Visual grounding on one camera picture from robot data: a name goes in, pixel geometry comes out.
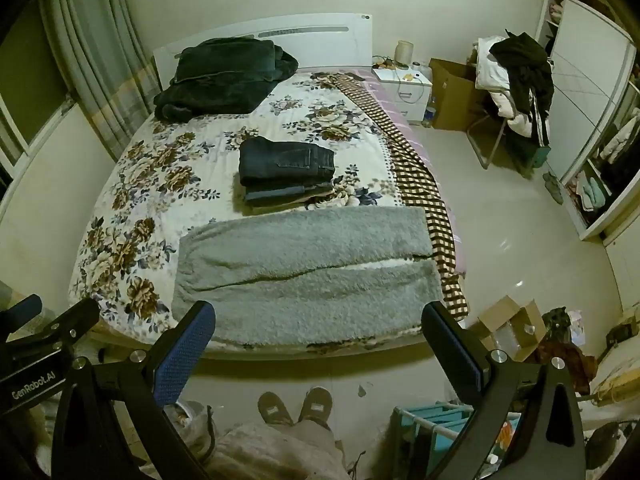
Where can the grey slippers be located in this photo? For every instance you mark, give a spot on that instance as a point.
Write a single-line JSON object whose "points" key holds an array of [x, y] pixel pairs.
{"points": [[552, 187]]}

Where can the white clothes pile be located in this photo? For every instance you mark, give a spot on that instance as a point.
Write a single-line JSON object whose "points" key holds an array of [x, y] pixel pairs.
{"points": [[492, 77]]}

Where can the white nightstand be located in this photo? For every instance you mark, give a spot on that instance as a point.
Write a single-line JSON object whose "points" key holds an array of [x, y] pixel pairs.
{"points": [[405, 92]]}

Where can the white plastic bag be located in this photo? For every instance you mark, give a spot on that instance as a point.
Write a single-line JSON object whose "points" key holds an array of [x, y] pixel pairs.
{"points": [[192, 425]]}

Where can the white headboard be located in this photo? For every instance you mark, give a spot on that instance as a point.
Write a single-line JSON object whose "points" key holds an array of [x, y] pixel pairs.
{"points": [[310, 35]]}

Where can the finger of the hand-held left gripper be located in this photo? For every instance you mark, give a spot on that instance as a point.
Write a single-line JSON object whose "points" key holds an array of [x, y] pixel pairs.
{"points": [[75, 317], [25, 307]]}

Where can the person's left shoe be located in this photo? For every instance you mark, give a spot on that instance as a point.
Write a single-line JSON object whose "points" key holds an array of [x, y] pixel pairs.
{"points": [[275, 409]]}

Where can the grey fluffy pants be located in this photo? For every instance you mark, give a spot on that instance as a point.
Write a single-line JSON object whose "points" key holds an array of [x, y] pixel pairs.
{"points": [[300, 250]]}

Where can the person's right shoe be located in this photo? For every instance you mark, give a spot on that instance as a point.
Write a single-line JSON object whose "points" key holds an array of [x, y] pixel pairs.
{"points": [[316, 406]]}

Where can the brown checkered blanket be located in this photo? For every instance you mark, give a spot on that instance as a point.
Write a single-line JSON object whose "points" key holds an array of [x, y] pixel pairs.
{"points": [[415, 175]]}

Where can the beige table lamp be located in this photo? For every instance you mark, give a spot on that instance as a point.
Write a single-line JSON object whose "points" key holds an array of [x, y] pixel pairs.
{"points": [[403, 52]]}

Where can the large cardboard box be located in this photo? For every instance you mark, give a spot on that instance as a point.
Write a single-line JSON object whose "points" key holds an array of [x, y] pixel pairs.
{"points": [[452, 95]]}

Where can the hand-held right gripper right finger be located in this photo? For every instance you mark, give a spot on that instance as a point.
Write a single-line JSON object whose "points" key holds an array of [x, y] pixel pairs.
{"points": [[452, 350]]}

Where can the person's shoe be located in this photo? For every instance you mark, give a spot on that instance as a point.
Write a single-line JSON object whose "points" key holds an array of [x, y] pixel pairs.
{"points": [[275, 409], [316, 406]]}

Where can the person's legs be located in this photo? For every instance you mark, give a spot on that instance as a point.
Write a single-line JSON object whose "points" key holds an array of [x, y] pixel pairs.
{"points": [[280, 452]]}

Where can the grey striped curtain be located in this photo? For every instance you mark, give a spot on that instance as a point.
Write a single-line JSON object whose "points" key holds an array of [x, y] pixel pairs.
{"points": [[95, 45]]}

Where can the pink bed sheet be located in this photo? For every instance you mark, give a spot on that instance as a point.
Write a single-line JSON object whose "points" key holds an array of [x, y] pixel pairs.
{"points": [[405, 130]]}

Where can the dark green blanket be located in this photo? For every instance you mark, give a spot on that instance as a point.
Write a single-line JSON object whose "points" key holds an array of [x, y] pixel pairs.
{"points": [[220, 75]]}

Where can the folded dark jeans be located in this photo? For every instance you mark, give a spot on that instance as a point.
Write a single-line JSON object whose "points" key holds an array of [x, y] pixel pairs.
{"points": [[280, 160]]}

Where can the blue storage rack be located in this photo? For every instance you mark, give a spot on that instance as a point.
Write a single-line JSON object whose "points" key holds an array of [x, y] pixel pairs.
{"points": [[440, 435]]}

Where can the folded blue pants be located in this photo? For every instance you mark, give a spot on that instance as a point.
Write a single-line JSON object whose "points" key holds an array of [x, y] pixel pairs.
{"points": [[280, 191]]}

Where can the black jacket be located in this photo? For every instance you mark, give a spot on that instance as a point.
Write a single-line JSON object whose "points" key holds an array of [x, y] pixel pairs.
{"points": [[530, 70]]}

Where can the folding chair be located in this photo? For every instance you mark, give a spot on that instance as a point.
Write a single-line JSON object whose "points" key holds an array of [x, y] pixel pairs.
{"points": [[492, 145]]}

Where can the dark red clothes pile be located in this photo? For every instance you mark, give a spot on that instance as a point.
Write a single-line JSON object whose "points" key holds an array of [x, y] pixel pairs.
{"points": [[567, 355]]}

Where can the white wardrobe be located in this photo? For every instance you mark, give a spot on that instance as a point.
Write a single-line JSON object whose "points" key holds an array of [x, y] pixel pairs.
{"points": [[585, 80]]}

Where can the open small cardboard box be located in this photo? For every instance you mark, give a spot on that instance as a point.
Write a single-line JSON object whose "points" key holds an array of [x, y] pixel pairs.
{"points": [[510, 330]]}

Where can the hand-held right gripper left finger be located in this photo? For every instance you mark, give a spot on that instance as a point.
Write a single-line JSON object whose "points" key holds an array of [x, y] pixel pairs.
{"points": [[185, 355]]}

